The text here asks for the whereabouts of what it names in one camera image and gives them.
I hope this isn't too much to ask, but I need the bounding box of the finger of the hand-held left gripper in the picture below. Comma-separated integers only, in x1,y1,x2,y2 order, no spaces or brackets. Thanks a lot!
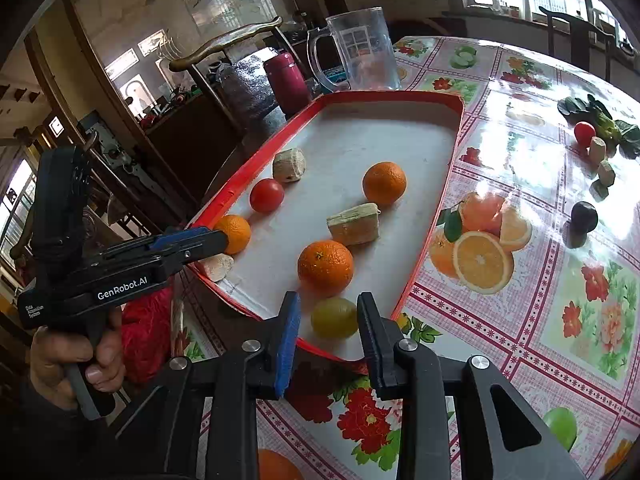
145,231,230,281
107,226,213,261

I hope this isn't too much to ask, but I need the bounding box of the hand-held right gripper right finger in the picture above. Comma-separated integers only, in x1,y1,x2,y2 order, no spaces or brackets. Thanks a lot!
356,292,586,480

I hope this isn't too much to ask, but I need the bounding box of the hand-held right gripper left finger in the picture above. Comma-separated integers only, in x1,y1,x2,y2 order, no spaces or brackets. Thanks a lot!
107,291,302,480

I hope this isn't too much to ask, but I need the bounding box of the tan sugarcane chunk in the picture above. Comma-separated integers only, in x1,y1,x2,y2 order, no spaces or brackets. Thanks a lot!
272,147,307,183
326,202,383,247
198,253,235,282

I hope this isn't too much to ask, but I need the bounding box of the orange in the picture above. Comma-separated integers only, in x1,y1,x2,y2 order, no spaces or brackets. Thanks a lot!
215,215,252,256
362,161,408,207
297,240,355,298

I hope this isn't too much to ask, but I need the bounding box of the green round fruit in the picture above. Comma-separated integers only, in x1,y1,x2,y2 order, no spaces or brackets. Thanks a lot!
310,297,359,340

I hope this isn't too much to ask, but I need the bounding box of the large red tomato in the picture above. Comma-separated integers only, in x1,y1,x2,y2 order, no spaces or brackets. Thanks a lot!
249,178,285,213

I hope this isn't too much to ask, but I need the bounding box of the red tray white inside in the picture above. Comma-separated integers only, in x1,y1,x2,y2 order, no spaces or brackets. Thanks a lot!
186,90,466,376

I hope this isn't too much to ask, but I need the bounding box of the person's left hand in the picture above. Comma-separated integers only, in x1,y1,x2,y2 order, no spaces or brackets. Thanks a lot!
29,307,127,411

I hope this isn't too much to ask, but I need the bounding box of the red plastic bag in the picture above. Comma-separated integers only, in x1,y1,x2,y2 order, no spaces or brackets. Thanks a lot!
121,287,173,386

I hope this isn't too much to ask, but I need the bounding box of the metal door lock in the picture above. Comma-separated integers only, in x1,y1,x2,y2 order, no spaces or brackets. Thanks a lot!
77,112,151,186

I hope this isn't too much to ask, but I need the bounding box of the fruit printed tablecloth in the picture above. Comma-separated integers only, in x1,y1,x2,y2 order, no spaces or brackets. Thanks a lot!
170,35,640,480

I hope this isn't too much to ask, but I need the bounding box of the red thermos bottle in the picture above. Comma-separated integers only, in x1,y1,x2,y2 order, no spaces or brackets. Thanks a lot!
263,51,313,116

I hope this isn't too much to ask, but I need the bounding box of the dark plum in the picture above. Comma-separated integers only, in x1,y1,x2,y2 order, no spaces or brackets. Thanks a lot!
570,201,599,233

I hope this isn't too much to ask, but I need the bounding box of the clear plastic pitcher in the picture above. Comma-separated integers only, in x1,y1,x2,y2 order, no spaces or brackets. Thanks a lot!
306,6,402,95

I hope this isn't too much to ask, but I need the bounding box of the small red tomato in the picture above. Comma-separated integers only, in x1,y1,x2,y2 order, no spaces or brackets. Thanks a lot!
573,121,597,148

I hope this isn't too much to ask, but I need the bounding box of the leafy green vegetable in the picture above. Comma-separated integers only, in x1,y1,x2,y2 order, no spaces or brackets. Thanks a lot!
556,94,640,158

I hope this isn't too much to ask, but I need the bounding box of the dark wooden chair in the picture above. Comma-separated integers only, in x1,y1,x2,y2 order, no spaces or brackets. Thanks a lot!
539,6,618,81

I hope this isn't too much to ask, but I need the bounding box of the wooden chair curved rail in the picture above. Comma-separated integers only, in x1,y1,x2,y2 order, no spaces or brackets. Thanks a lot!
168,16,321,131

